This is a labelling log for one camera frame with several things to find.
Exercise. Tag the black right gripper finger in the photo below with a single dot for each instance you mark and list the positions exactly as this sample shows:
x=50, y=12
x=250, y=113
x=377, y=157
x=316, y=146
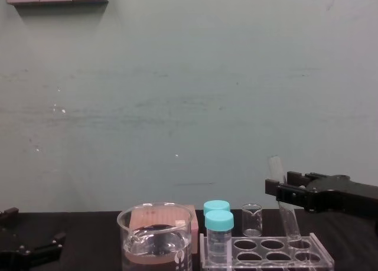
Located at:
x=291, y=194
x=296, y=179

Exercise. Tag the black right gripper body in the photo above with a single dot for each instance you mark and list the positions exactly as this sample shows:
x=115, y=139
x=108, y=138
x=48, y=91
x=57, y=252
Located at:
x=339, y=192

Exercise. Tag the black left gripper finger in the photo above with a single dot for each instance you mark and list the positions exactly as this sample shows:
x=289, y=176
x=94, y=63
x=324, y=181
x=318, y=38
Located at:
x=48, y=247
x=9, y=214

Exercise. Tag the clear glass test tube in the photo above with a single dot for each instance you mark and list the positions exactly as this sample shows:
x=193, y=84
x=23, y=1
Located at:
x=291, y=223

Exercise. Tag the small empty glass beaker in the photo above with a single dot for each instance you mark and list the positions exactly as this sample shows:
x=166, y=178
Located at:
x=252, y=220

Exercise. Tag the clear acrylic test tube rack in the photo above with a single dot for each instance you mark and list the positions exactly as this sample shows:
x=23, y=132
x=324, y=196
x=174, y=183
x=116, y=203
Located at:
x=265, y=253

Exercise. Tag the large glass beaker with liquid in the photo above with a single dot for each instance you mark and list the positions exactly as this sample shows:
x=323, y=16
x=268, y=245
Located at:
x=155, y=241

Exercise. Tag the black table cloth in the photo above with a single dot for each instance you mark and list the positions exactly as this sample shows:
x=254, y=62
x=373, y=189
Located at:
x=88, y=241

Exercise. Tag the clear vial with teal cap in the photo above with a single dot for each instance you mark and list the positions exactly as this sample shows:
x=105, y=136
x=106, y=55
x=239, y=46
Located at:
x=219, y=238
x=217, y=205

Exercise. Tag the pinkish wooden block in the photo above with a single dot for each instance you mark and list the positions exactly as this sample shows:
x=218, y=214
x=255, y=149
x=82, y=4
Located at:
x=195, y=223

